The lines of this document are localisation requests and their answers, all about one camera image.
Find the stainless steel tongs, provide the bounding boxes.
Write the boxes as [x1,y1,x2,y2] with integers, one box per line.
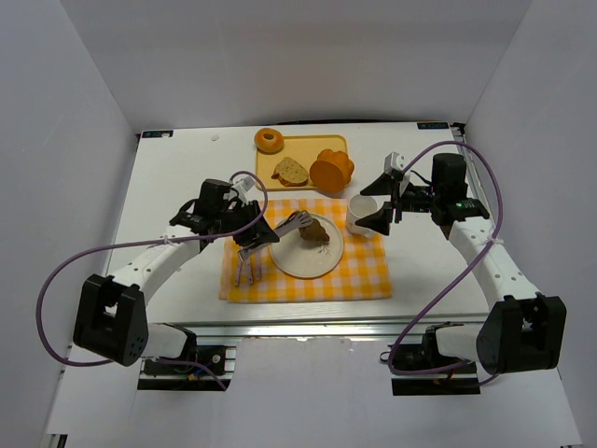
[238,210,313,261]

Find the dark brown croissant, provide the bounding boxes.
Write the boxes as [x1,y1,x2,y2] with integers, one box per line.
[298,218,330,245]

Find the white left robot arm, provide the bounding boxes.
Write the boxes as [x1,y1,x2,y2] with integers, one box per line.
[74,172,279,367]

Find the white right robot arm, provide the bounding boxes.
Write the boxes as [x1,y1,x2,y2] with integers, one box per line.
[356,152,566,375]

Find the seeded bread slice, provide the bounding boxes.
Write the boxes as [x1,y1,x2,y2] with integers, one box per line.
[271,157,309,187]

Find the white ceramic mug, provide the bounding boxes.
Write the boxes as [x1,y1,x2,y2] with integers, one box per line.
[346,194,379,238]

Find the pale green ceramic plate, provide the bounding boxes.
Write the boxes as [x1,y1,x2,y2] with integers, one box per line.
[270,214,344,279]

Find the large orange brioche loaf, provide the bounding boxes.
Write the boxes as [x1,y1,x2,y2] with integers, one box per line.
[309,148,354,194]

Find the round bagel bun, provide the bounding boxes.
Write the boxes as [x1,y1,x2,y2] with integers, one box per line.
[254,128,285,154]

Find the yellow plastic tray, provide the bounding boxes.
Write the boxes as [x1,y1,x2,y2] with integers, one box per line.
[255,134,348,191]

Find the white foam board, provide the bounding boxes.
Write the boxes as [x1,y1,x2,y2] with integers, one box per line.
[48,338,580,447]

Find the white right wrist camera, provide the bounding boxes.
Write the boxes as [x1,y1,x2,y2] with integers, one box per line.
[382,151,405,182]

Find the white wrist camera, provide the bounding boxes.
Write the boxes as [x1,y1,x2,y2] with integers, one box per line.
[230,175,256,203]
[382,151,405,182]

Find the pink-handled knife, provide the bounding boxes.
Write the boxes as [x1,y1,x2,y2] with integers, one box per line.
[255,252,261,281]

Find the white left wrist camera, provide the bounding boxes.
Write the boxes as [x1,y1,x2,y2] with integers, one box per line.
[230,175,256,203]

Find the pink-handled fork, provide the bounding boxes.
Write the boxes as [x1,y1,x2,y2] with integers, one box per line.
[234,259,243,287]

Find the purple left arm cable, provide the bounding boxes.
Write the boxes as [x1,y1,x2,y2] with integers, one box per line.
[35,170,270,391]

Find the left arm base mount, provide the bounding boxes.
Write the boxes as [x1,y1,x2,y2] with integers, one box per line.
[137,344,236,392]

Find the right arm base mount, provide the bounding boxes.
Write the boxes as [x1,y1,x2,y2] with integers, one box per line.
[391,322,480,397]

